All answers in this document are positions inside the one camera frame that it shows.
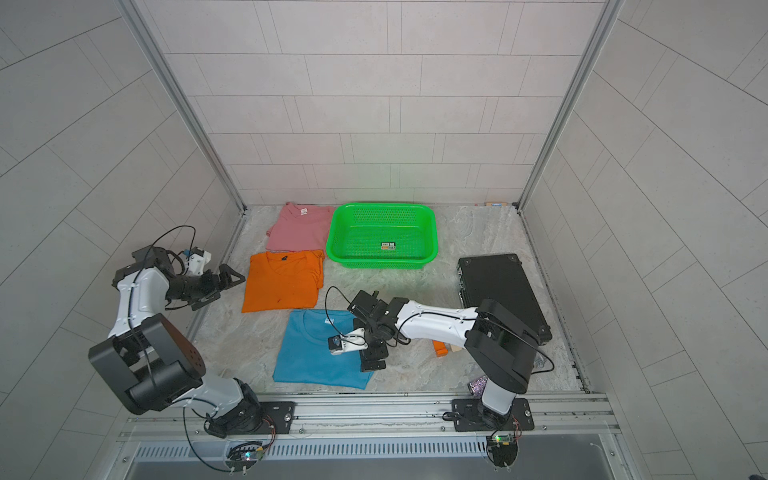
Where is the orange t-shirt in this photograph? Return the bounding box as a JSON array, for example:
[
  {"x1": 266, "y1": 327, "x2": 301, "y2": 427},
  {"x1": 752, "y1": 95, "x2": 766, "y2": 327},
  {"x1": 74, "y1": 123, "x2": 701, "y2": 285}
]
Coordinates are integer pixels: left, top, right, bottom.
[{"x1": 242, "y1": 250, "x2": 325, "y2": 313}]

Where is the blue t-shirt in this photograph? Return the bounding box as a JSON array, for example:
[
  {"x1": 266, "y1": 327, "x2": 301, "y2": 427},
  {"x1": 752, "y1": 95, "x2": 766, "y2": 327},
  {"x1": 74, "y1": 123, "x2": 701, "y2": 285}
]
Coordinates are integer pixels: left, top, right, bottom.
[{"x1": 272, "y1": 309, "x2": 373, "y2": 390}]

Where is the green plastic basket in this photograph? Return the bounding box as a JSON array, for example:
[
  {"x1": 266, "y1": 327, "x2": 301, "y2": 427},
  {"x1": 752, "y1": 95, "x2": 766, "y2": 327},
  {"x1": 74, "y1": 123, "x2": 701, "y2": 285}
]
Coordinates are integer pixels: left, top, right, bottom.
[{"x1": 326, "y1": 203, "x2": 439, "y2": 269}]

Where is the pink t-shirt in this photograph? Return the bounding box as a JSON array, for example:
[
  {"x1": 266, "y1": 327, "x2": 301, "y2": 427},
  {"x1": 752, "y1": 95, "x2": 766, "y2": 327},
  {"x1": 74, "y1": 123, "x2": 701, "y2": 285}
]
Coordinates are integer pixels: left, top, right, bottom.
[{"x1": 266, "y1": 202, "x2": 334, "y2": 252}]

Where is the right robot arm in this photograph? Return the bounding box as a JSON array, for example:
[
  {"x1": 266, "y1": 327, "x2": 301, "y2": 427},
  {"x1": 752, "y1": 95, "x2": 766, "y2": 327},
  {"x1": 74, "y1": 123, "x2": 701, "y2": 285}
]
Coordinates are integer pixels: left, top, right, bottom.
[{"x1": 328, "y1": 290, "x2": 544, "y2": 429}]

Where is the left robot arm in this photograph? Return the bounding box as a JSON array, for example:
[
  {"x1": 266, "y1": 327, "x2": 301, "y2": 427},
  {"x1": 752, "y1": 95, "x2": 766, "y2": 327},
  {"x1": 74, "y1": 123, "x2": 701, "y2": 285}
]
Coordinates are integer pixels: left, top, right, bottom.
[{"x1": 88, "y1": 246, "x2": 266, "y2": 438}]

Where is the orange plastic block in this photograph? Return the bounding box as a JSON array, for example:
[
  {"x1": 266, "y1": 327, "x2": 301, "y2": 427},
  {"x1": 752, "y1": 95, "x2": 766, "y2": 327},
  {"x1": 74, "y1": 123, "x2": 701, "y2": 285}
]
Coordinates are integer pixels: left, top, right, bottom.
[{"x1": 432, "y1": 341, "x2": 450, "y2": 357}]

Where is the black case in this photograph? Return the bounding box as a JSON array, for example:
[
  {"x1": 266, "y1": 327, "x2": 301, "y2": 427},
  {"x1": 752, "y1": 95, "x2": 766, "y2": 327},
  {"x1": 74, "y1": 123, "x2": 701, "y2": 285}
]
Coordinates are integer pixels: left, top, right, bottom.
[{"x1": 457, "y1": 253, "x2": 553, "y2": 345}]

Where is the left circuit board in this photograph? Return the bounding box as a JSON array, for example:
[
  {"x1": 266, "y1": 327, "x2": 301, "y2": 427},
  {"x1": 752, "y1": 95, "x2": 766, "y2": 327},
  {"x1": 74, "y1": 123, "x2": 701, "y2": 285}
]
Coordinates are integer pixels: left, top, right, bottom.
[{"x1": 225, "y1": 441, "x2": 265, "y2": 475}]

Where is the circuit board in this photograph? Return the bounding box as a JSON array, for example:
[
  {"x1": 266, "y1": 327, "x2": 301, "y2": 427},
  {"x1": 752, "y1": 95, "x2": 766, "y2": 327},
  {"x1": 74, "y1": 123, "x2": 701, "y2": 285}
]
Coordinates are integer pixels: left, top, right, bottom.
[
  {"x1": 486, "y1": 434, "x2": 519, "y2": 469},
  {"x1": 225, "y1": 441, "x2": 265, "y2": 475}
]

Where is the right circuit board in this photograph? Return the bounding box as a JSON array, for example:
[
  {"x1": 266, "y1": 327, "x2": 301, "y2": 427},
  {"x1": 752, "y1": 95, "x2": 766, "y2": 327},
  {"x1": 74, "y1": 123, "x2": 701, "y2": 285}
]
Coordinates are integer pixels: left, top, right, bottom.
[{"x1": 486, "y1": 434, "x2": 519, "y2": 469}]

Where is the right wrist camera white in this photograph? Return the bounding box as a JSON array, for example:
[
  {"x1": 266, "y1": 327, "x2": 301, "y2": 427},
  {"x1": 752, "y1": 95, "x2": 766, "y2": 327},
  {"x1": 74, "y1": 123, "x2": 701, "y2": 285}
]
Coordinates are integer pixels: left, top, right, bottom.
[{"x1": 328, "y1": 328, "x2": 368, "y2": 355}]

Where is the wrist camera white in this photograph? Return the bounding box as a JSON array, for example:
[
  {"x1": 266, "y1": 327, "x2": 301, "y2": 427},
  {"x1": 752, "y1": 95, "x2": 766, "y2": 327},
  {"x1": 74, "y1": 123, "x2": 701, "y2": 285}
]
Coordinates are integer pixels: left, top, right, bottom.
[
  {"x1": 183, "y1": 247, "x2": 212, "y2": 277},
  {"x1": 328, "y1": 328, "x2": 368, "y2": 355}
]

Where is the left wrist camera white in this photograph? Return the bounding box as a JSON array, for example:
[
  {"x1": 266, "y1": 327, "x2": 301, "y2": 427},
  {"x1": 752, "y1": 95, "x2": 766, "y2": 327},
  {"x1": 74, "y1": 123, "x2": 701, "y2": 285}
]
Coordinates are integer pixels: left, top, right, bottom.
[{"x1": 183, "y1": 247, "x2": 212, "y2": 277}]

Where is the aluminium rail frame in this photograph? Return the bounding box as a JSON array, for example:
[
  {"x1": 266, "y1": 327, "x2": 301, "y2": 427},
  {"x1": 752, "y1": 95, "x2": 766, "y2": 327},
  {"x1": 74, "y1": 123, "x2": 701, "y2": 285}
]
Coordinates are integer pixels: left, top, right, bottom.
[{"x1": 110, "y1": 392, "x2": 621, "y2": 442}]

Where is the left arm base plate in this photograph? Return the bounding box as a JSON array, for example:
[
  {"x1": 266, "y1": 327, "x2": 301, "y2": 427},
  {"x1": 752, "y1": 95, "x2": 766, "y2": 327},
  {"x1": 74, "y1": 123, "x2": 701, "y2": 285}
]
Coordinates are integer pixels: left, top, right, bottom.
[{"x1": 204, "y1": 400, "x2": 296, "y2": 439}]

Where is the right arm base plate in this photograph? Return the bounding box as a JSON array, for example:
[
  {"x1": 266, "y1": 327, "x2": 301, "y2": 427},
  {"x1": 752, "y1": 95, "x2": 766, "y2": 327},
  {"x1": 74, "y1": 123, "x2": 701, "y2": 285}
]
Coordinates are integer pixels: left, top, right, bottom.
[{"x1": 443, "y1": 397, "x2": 535, "y2": 432}]

